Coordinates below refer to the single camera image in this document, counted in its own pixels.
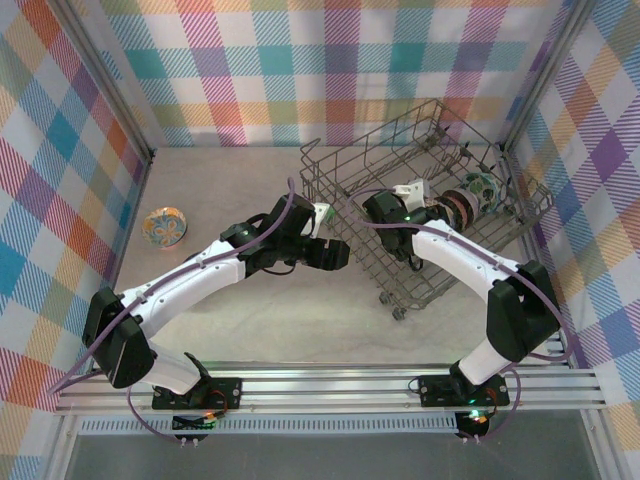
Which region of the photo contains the dark bowl with leaf print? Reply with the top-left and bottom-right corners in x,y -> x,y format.
447,192 -> 470,229

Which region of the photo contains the grey wire dish rack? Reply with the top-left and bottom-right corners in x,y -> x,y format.
299,98 -> 554,321

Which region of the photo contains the green leaf pattern bowl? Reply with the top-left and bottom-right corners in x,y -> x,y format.
459,172 -> 501,214

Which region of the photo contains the orange blue flower bowl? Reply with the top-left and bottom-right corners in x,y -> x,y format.
142,207 -> 190,250

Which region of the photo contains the right controller board with LEDs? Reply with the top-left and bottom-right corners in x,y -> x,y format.
455,408 -> 494,440

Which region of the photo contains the controller board with leds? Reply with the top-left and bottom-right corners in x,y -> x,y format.
455,408 -> 494,440
171,409 -> 217,435

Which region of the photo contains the left controller board with LEDs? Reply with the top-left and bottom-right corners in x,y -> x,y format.
171,409 -> 217,435

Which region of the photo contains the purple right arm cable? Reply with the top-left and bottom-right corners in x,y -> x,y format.
347,189 -> 576,444

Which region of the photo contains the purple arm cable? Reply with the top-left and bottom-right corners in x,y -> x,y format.
347,189 -> 576,444
49,177 -> 299,446

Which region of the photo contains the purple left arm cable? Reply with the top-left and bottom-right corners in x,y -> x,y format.
49,177 -> 299,446

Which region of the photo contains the aluminium mounting rail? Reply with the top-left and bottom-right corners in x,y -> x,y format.
52,362 -> 606,416

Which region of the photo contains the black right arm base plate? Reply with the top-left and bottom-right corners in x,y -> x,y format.
417,373 -> 511,409

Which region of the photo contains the white slotted cable duct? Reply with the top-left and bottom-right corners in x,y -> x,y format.
79,417 -> 461,436

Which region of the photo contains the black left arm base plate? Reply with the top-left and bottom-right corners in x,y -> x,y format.
151,377 -> 245,412

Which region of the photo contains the aluminium frame post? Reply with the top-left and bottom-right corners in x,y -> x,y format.
497,0 -> 601,156
47,0 -> 156,164

